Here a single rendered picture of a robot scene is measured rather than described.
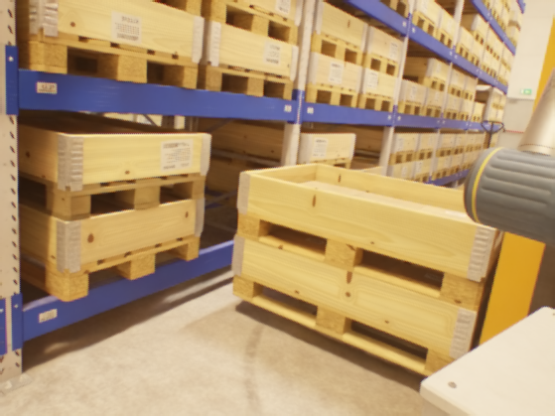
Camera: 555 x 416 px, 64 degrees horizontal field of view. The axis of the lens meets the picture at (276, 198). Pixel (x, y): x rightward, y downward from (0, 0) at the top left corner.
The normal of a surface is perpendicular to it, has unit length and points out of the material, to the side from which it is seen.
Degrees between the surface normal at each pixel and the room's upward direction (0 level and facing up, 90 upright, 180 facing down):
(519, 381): 0
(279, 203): 90
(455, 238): 90
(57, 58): 90
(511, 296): 90
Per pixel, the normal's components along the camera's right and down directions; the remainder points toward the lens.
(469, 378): 0.11, -0.97
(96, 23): 0.83, 0.21
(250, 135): -0.56, 0.12
